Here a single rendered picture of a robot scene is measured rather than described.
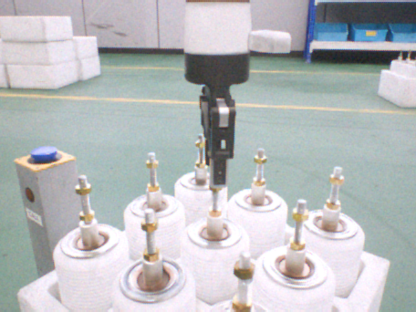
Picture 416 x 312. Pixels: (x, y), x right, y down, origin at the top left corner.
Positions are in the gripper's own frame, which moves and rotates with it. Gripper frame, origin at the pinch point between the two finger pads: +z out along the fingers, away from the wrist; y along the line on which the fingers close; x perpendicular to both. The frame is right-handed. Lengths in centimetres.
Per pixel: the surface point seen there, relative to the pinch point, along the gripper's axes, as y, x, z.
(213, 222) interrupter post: 1.1, -0.3, 7.6
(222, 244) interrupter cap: 3.0, 0.6, 9.8
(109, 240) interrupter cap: 1.1, -14.1, 9.7
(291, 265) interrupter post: 8.9, 8.0, 9.1
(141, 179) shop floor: -73, -17, 35
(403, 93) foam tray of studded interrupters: -169, 138, 26
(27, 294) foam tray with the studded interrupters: 2.0, -25.6, 17.1
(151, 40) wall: -537, -38, 15
